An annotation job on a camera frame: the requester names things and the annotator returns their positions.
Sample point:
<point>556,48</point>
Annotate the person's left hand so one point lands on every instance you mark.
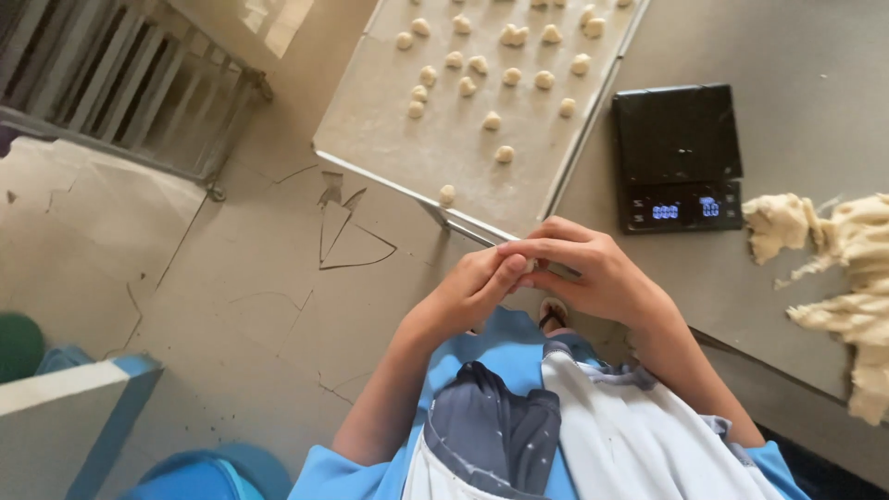
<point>462,295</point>

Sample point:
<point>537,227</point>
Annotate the person's right hand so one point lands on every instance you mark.
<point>597,274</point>

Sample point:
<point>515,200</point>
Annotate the person's left fingers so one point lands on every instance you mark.
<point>500,267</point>

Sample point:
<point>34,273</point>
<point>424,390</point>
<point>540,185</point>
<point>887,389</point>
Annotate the person's right fingers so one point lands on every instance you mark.
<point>549,244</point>

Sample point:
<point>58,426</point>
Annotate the small dough piece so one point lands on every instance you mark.
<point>531,264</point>

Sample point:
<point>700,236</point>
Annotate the person's sandalled foot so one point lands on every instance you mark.
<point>553,316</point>

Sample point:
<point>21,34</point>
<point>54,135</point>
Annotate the light blue shirt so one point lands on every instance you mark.
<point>500,340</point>

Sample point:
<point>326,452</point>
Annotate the metal baking tray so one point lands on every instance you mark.
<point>444,139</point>

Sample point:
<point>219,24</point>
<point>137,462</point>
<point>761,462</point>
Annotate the black digital kitchen scale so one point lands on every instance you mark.
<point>677,139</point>

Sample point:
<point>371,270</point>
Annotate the group of dough balls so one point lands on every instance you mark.
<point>512,76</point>

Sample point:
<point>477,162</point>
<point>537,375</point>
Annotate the white and grey apron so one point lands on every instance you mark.
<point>625,437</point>

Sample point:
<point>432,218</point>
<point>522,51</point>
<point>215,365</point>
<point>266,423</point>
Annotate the large heap of dough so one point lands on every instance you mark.
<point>858,312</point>

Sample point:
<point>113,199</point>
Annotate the blue plastic bin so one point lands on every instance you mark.
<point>208,476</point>

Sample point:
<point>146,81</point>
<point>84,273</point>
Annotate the metal tray rack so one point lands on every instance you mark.
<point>118,83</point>

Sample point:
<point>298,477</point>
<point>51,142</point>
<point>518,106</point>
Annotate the blue cloth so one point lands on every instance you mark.
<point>64,359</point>

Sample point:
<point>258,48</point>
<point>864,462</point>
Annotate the white and blue table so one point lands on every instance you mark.
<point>62,430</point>

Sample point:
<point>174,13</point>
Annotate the green round object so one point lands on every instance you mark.
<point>17,347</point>

